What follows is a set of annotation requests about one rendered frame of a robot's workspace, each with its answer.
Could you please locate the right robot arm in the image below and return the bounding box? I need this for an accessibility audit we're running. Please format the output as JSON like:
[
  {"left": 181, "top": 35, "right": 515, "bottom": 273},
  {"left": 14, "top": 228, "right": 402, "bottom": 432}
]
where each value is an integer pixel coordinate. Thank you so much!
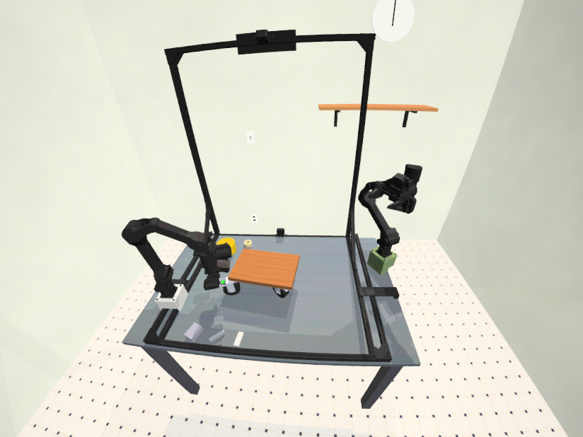
[{"left": 121, "top": 217, "right": 232, "bottom": 298}]

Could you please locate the yellow cylinder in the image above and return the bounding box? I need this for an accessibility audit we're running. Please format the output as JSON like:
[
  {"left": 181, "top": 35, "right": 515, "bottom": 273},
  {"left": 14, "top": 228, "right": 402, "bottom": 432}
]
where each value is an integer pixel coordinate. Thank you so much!
[{"left": 217, "top": 238, "right": 236, "bottom": 255}]

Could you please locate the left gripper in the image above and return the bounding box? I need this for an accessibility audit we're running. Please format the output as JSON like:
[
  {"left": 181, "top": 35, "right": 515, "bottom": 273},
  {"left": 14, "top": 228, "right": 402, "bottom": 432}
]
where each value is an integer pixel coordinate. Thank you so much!
[{"left": 369, "top": 181, "right": 417, "bottom": 214}]

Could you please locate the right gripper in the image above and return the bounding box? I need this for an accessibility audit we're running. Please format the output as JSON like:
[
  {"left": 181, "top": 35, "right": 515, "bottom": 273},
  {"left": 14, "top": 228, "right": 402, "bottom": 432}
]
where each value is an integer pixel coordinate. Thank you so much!
[{"left": 202, "top": 258, "right": 220, "bottom": 290}]

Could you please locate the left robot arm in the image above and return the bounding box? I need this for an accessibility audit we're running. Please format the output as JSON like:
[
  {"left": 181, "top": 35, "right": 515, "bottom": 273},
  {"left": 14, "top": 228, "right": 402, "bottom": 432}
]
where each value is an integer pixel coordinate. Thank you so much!
[{"left": 358, "top": 164, "right": 423, "bottom": 258}]

